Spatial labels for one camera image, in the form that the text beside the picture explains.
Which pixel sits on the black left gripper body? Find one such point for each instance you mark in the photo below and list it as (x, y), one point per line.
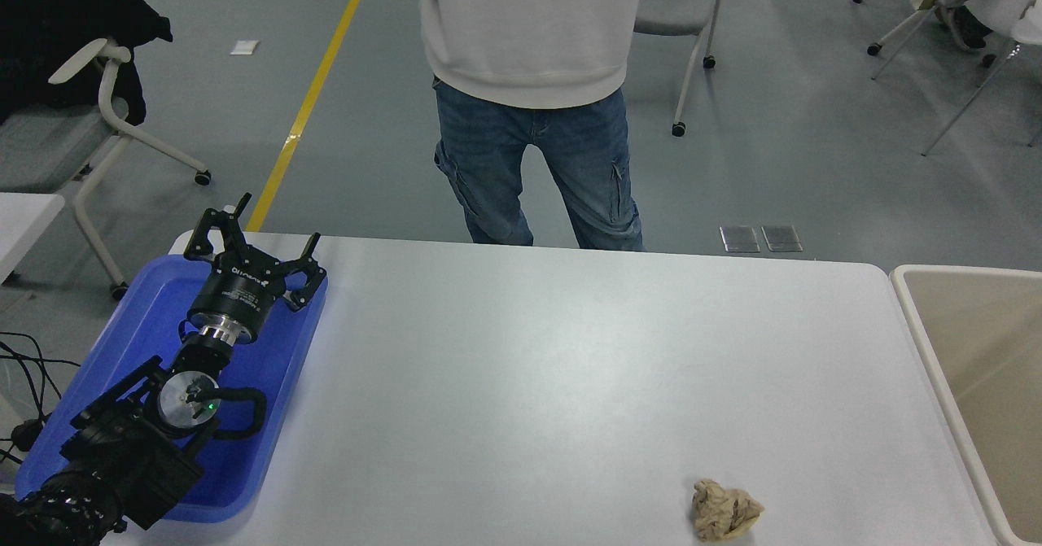
(236, 298)

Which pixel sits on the silver floor plate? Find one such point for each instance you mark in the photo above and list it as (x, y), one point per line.
(781, 238)
(739, 239)

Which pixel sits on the blue plastic tray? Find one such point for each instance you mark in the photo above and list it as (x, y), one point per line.
(277, 367)

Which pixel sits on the white-framed chair with armrest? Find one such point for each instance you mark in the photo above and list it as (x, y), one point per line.
(49, 147)

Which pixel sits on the small white side table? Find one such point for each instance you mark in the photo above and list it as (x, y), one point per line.
(24, 220)

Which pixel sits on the black plug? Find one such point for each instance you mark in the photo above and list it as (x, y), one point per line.
(26, 434)

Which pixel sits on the black jacket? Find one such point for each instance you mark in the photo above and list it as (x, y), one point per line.
(57, 9)

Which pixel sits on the person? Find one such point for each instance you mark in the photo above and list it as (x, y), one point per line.
(529, 33)
(961, 25)

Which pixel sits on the grey chair with white legs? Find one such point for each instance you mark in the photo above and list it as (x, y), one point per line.
(680, 1)

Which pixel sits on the crumpled tan paper ball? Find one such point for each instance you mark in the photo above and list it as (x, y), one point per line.
(720, 513)

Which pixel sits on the white-legged chair on casters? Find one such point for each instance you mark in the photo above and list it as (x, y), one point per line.
(899, 32)

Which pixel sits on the large pale bin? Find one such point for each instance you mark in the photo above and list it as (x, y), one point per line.
(993, 367)

